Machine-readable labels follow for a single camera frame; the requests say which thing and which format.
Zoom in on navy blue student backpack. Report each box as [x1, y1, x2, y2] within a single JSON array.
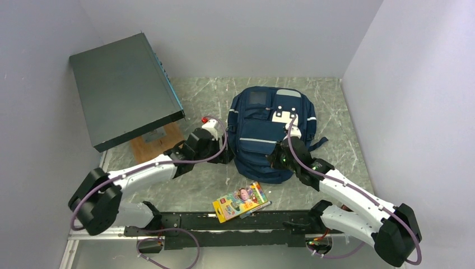
[[227, 86, 328, 184]]

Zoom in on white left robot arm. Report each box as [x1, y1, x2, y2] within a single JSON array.
[[68, 127, 231, 236]]

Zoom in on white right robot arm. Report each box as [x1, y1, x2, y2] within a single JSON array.
[[267, 136, 422, 267]]

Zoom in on wooden board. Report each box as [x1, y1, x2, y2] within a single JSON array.
[[130, 122, 184, 164]]

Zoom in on yellow crayon box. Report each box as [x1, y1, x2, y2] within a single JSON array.
[[212, 182, 269, 223]]

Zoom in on blue pen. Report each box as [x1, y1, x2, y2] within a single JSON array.
[[240, 201, 272, 219]]

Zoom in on dark grey metal equipment box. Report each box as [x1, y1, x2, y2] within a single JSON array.
[[69, 33, 185, 152]]

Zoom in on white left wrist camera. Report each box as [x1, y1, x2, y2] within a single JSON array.
[[201, 117, 220, 140]]

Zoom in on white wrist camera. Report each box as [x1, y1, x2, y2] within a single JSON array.
[[201, 117, 220, 140], [283, 123, 302, 140]]

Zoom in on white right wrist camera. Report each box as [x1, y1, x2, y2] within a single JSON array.
[[283, 123, 302, 140]]

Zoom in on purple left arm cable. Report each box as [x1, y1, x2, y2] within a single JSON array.
[[69, 116, 228, 269]]

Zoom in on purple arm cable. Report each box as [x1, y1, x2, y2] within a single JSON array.
[[69, 116, 228, 269], [286, 117, 423, 266]]

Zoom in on aluminium frame rail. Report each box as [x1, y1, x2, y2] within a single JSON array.
[[59, 150, 407, 269]]

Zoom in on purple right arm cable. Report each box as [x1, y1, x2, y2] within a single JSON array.
[[286, 117, 423, 266]]

